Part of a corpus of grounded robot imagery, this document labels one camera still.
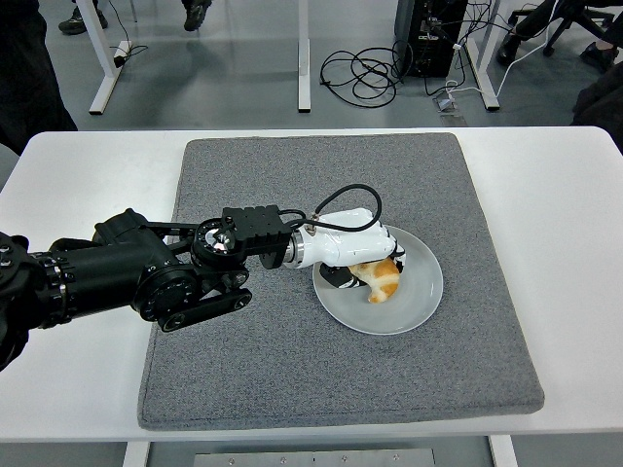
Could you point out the grey fabric mat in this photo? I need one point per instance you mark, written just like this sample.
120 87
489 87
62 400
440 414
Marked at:
292 365

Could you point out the person's shoe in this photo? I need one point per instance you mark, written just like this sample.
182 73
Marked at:
70 25
196 14

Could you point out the black computer tower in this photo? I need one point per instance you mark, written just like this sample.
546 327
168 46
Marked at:
428 44

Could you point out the white table leg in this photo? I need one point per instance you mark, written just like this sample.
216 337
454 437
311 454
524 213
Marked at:
135 455
503 452

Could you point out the grey floor socket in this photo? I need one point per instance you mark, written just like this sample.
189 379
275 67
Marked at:
447 104

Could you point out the grey metal plate with screws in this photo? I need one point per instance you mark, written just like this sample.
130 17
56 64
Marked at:
311 458

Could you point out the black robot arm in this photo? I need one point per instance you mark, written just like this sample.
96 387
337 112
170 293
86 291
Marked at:
117 272

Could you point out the pale blue round plate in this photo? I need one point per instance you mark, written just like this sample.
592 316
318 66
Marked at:
409 301

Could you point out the black fabric object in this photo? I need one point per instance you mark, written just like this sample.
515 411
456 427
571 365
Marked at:
601 102

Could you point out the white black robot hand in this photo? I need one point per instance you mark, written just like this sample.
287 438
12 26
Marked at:
350 238

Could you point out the seated person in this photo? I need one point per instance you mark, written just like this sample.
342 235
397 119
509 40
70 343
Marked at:
530 22

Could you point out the white power strip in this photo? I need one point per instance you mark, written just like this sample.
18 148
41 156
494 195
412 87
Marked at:
121 51

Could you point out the black office chair base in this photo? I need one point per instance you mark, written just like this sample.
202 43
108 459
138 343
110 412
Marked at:
560 29

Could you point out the striped croissant bread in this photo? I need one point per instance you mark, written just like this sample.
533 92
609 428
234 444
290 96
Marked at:
384 284

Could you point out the white desk leg frame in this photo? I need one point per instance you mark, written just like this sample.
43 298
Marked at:
304 58
487 58
99 48

